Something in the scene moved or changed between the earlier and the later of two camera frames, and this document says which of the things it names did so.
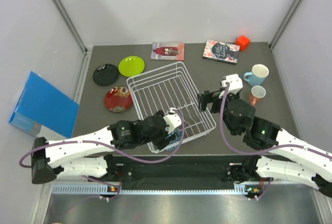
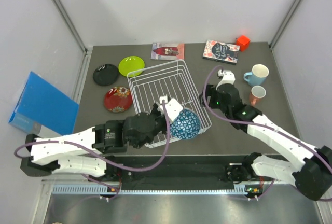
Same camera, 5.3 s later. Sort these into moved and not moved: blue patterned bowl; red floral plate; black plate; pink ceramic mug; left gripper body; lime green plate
Moved: blue patterned bowl; left gripper body
Not moved: lime green plate; red floral plate; black plate; pink ceramic mug
